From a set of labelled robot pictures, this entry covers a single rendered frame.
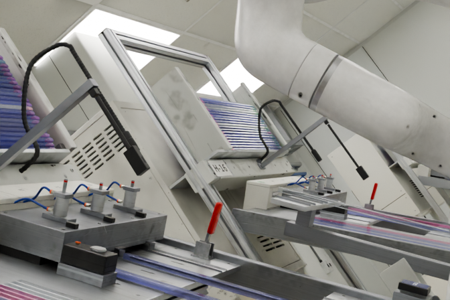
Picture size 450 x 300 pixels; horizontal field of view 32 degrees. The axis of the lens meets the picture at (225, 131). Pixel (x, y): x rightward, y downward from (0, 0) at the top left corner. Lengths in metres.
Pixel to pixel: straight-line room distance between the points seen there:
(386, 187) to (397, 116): 4.67
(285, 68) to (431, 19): 7.85
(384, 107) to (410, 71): 7.81
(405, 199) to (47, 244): 4.69
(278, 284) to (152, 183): 1.03
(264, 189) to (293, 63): 1.36
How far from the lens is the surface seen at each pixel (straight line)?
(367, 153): 5.81
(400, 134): 1.13
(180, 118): 2.48
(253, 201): 2.48
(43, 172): 1.59
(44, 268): 1.22
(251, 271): 1.46
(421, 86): 8.89
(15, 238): 1.26
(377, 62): 9.00
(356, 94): 1.12
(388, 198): 5.79
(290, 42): 1.14
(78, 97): 1.30
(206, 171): 2.28
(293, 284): 1.44
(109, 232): 1.32
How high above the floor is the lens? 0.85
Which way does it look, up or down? 14 degrees up
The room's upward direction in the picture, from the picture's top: 34 degrees counter-clockwise
